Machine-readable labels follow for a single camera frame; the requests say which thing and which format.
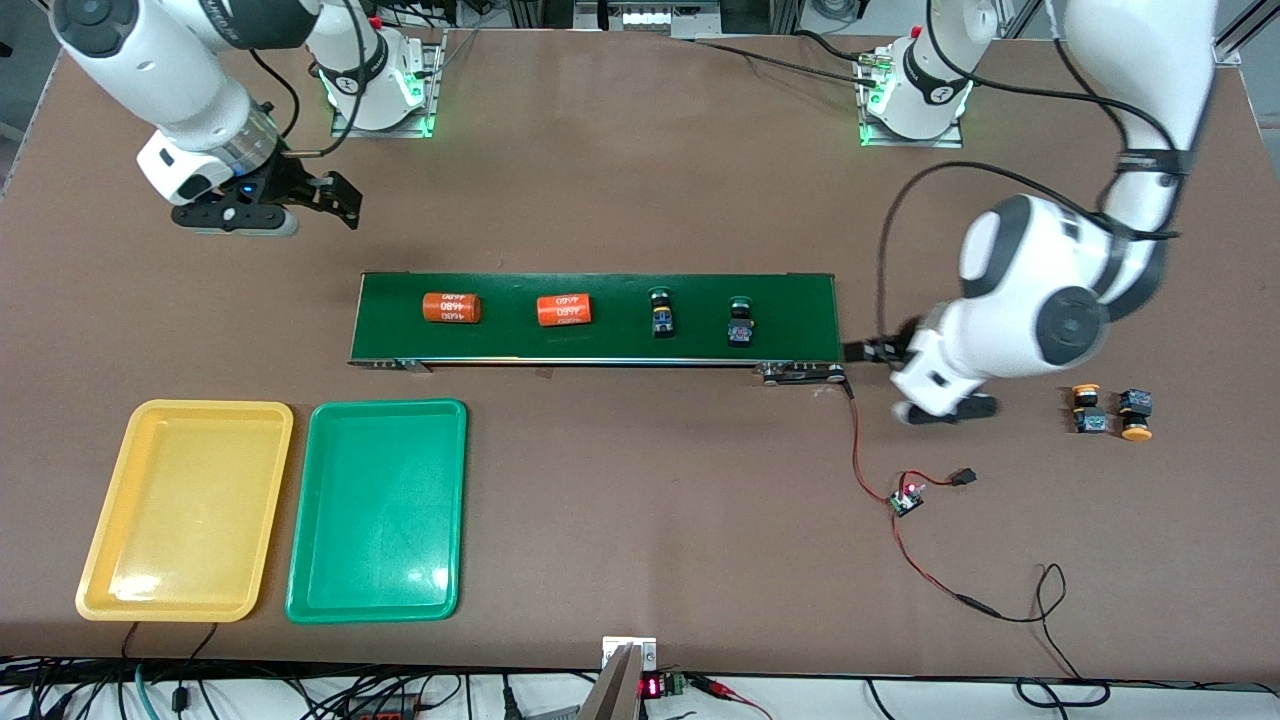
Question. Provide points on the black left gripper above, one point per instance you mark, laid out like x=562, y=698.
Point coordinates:
x=886, y=352

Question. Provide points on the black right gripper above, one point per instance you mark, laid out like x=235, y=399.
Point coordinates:
x=285, y=182

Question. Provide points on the green push button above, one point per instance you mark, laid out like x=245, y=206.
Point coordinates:
x=662, y=315
x=740, y=322

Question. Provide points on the orange 4680 cylinder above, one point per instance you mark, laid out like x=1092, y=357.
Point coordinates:
x=451, y=308
x=564, y=310

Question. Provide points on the yellow push button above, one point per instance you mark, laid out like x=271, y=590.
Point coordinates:
x=1089, y=410
x=1136, y=415

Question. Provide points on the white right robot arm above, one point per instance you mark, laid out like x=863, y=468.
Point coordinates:
x=180, y=70

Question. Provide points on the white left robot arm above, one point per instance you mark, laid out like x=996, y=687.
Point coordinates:
x=1000, y=330

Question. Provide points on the green conveyor belt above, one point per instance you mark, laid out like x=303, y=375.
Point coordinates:
x=800, y=315

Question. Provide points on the small black controller board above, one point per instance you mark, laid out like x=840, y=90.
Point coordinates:
x=908, y=500

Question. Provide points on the red lead with black connector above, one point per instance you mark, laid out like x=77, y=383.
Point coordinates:
x=965, y=477

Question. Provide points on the green plastic tray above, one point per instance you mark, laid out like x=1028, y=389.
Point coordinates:
x=380, y=520

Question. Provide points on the yellow plastic tray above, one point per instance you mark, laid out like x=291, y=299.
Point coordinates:
x=180, y=520

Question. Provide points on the white lit equipment box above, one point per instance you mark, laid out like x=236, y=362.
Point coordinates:
x=645, y=18

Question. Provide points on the red clip lead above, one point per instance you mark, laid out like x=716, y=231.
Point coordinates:
x=720, y=688

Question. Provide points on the red digit display module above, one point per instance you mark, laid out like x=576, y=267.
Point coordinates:
x=652, y=687

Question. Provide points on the red power strip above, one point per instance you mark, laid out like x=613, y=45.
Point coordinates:
x=380, y=713

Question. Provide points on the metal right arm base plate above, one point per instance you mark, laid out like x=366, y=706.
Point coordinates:
x=436, y=70

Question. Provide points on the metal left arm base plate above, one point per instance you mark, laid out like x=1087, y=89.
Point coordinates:
x=920, y=142

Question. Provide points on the silver mounting bracket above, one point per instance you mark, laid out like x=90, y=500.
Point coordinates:
x=648, y=655

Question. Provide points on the grey metal camera arm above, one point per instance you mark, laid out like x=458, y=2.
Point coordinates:
x=612, y=695

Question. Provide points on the aluminium frame profile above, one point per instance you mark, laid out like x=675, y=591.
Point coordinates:
x=1232, y=48

